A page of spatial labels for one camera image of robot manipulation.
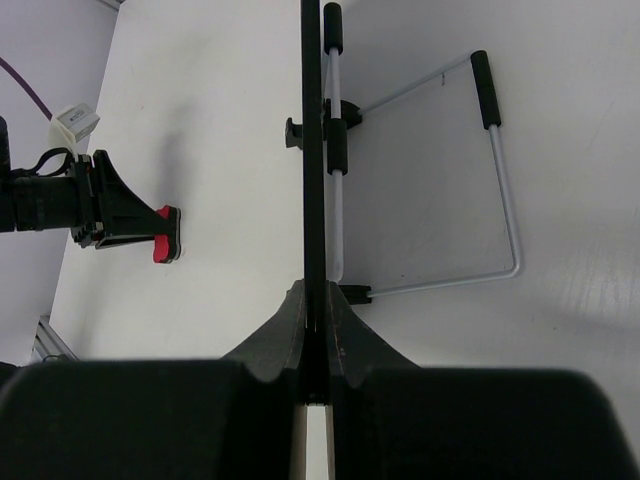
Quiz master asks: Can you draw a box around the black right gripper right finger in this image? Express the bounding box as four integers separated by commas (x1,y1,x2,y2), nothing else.
326,284,639,479

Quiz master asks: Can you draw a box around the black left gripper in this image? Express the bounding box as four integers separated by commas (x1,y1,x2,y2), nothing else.
69,150,168,249

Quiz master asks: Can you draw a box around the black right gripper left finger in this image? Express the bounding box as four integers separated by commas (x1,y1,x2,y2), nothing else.
1,282,306,479

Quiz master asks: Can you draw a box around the red bone-shaped eraser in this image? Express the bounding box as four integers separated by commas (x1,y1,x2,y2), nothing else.
153,205,181,264

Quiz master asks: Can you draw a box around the black-framed small whiteboard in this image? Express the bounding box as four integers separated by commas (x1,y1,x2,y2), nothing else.
295,1,334,479

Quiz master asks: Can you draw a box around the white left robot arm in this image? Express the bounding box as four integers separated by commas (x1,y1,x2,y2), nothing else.
1,121,180,264

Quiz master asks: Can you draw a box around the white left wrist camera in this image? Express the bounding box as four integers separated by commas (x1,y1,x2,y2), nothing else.
47,103,100,157

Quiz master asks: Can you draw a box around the aluminium mounting rail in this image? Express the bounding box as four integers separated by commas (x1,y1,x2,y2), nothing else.
32,315,78,362

